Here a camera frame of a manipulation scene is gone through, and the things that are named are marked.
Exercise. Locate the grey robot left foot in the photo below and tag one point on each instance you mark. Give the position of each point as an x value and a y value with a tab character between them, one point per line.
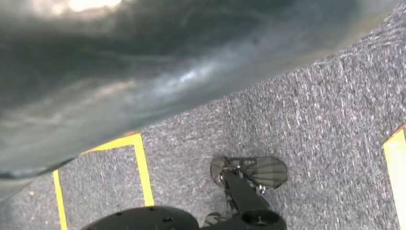
266	171

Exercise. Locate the black robot left leg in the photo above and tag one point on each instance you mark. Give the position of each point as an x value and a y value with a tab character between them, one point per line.
244	196

